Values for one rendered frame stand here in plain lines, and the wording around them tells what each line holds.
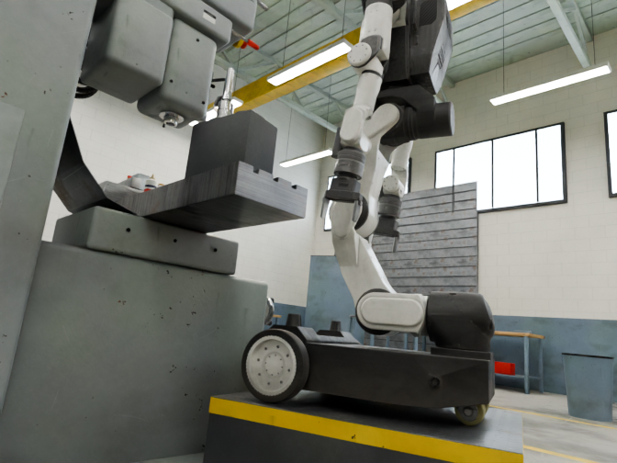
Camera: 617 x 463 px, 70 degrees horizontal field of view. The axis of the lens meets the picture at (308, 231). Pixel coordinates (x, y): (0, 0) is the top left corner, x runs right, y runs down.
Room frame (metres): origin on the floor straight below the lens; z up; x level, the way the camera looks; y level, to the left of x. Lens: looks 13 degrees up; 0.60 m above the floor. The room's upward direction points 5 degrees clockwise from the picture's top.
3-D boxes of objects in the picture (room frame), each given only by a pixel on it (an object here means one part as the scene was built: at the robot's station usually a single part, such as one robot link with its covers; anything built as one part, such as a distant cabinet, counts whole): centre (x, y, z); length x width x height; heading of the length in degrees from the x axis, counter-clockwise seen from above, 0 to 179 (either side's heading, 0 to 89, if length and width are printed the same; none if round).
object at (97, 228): (1.47, 0.53, 0.83); 0.50 x 0.35 x 0.12; 135
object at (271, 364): (1.30, 0.06, 0.50); 0.20 x 0.05 x 0.20; 64
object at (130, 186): (1.60, 0.62, 1.02); 0.35 x 0.15 x 0.11; 133
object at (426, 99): (1.41, -0.32, 1.37); 0.28 x 0.13 x 0.18; 64
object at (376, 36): (1.25, -0.15, 1.52); 0.13 x 0.12 x 0.22; 152
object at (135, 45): (1.33, 0.67, 1.47); 0.24 x 0.19 x 0.26; 45
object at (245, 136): (1.17, 0.24, 1.07); 0.22 x 0.12 x 0.20; 56
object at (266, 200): (1.47, 0.53, 0.93); 1.24 x 0.23 x 0.08; 45
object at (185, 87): (1.47, 0.54, 1.47); 0.21 x 0.19 x 0.32; 45
